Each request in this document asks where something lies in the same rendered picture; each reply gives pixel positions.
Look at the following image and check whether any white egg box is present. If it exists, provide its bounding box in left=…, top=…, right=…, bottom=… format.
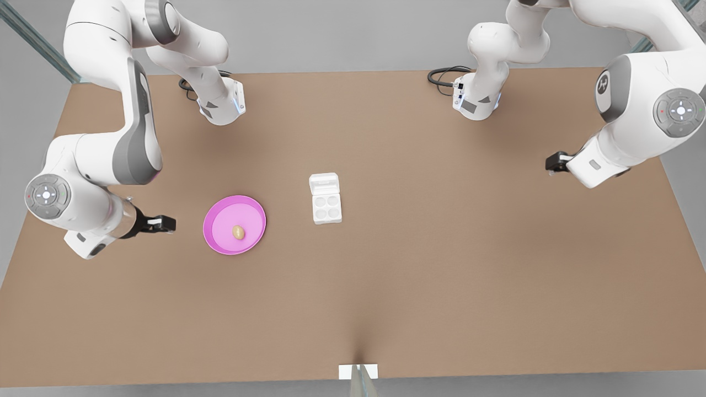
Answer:
left=312, top=192, right=343, bottom=225

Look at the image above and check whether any white egg box lid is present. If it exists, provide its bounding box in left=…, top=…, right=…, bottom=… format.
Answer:
left=309, top=173, right=340, bottom=196

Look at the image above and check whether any pink round plate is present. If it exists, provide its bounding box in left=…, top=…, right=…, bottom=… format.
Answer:
left=203, top=195, right=267, bottom=256

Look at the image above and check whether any black cable loop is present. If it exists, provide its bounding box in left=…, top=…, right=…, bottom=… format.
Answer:
left=178, top=70, right=233, bottom=102
left=427, top=66, right=474, bottom=98

